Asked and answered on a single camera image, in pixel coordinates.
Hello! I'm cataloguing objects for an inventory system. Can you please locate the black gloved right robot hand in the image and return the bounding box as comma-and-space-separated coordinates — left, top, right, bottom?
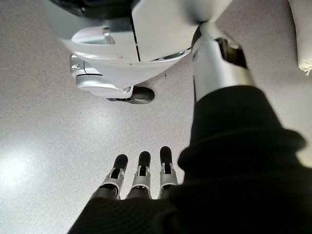
67, 22, 312, 234

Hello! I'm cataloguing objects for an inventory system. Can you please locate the white cloth towel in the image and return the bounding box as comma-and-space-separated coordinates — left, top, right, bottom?
286, 0, 312, 77

